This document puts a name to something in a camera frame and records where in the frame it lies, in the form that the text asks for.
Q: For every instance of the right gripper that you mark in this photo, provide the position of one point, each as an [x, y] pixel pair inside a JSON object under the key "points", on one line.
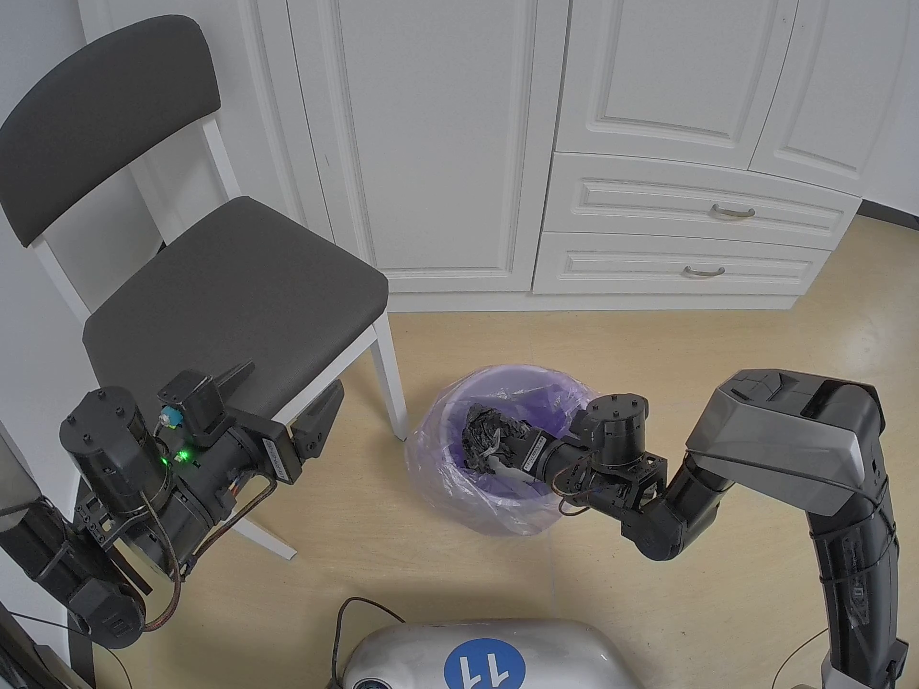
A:
{"points": [[551, 456]]}

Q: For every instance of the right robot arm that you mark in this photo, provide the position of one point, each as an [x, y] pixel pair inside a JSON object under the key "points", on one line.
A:
{"points": [[782, 442]]}

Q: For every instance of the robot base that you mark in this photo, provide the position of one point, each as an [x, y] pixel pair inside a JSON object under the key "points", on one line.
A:
{"points": [[488, 654]]}

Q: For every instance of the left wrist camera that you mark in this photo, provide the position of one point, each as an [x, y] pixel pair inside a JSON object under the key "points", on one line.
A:
{"points": [[197, 403]]}

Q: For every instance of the black plastic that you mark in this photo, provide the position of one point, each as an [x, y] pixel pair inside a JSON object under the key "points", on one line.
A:
{"points": [[488, 435]]}

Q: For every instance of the white wardrobe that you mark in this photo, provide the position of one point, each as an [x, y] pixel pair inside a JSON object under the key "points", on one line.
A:
{"points": [[574, 133]]}

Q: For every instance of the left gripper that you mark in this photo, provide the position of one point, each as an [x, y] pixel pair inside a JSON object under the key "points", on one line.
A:
{"points": [[251, 449]]}

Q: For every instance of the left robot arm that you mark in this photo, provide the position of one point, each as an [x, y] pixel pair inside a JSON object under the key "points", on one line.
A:
{"points": [[108, 435]]}

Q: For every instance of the white chair with grey cushions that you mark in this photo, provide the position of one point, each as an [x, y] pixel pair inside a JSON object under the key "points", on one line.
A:
{"points": [[230, 284]]}

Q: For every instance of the white trash bin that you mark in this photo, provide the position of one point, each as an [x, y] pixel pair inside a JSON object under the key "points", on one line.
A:
{"points": [[502, 503]]}

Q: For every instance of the purple plastic bag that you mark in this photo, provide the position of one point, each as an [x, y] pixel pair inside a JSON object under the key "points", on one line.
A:
{"points": [[445, 478]]}

